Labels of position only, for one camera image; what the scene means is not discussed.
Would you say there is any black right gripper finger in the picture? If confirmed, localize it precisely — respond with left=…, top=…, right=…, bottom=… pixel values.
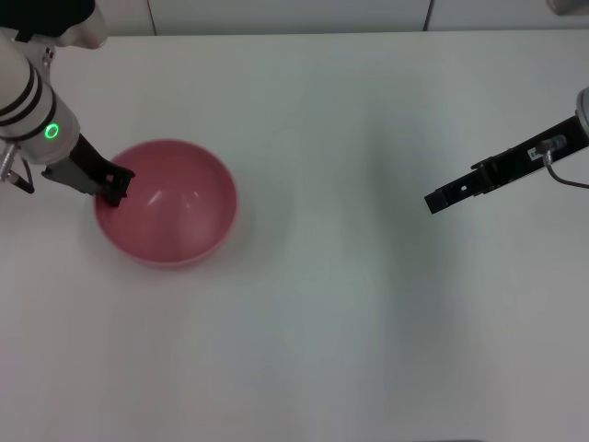
left=423, top=169, right=483, bottom=215

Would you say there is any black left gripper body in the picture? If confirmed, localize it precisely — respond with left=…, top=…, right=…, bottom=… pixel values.
left=67, top=132, right=121, bottom=186

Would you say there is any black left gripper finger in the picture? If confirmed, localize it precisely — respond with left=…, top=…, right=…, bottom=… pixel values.
left=98, top=166, right=136, bottom=210

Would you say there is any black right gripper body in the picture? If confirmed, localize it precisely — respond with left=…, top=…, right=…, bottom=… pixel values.
left=470, top=111, right=589, bottom=195

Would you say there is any pink plastic bowl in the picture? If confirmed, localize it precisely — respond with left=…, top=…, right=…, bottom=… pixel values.
left=94, top=139, right=240, bottom=271

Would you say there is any black sleeved person's forearm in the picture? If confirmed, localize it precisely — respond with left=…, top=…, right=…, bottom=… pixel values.
left=0, top=0, right=97, bottom=45

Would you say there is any person's bare hand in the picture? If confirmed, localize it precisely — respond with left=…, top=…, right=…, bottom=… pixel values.
left=55, top=12, right=110, bottom=51

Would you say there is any grey right gripper cable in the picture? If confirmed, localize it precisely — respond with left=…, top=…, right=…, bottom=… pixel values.
left=535, top=136, right=589, bottom=190

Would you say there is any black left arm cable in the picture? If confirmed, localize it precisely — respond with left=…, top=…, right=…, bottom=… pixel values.
left=0, top=141, right=36, bottom=195

